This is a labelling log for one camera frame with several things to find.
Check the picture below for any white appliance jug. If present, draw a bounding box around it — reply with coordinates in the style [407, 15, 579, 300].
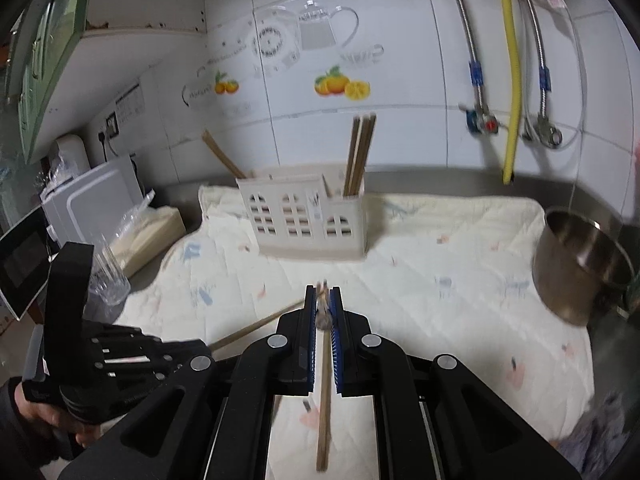
[53, 133, 91, 174]

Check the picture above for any stainless steel pot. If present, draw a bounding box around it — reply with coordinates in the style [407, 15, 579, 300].
[532, 207, 636, 326]

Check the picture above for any green wall cabinet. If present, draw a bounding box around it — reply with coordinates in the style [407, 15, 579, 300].
[1, 0, 96, 164]

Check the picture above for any water valve red handle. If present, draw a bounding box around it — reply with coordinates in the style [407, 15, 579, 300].
[459, 104, 500, 136]

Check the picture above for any white microwave oven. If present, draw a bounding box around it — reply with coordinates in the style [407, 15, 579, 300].
[42, 156, 143, 247]

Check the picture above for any beige plastic utensil holder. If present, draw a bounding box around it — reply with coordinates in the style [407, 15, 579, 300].
[236, 164, 367, 261]

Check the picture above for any wooden chopstick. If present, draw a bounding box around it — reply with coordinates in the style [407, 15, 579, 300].
[208, 299, 304, 352]
[354, 113, 376, 196]
[316, 282, 333, 472]
[346, 115, 371, 196]

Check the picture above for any pack of beige napkins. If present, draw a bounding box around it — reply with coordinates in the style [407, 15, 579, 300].
[110, 206, 186, 278]

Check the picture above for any grey purple rag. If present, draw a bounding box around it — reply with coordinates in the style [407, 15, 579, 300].
[555, 392, 628, 479]

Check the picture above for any clear drinking glass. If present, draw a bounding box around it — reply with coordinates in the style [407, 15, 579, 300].
[89, 245, 130, 307]

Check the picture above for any braided steel hose left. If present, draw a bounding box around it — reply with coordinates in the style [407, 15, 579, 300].
[439, 0, 490, 116]

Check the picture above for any person's left hand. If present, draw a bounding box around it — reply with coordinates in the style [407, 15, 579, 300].
[14, 382, 101, 448]

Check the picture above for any wooden chopstick left compartment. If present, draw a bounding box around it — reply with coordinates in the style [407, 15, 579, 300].
[202, 130, 246, 179]

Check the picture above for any chrome water valve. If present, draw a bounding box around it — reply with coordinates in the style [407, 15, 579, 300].
[524, 115, 563, 150]

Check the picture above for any wall power socket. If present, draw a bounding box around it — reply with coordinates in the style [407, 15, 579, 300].
[104, 112, 119, 140]

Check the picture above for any braided steel hose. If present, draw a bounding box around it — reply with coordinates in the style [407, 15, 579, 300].
[439, 0, 490, 116]
[511, 0, 551, 126]

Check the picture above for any braided steel hose right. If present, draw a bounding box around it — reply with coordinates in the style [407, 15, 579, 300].
[511, 0, 551, 126]

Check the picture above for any yellow gas hose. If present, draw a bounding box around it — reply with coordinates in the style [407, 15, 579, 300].
[496, 0, 523, 186]

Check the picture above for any cream quilted mat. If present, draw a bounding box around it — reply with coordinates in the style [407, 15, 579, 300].
[118, 186, 594, 479]

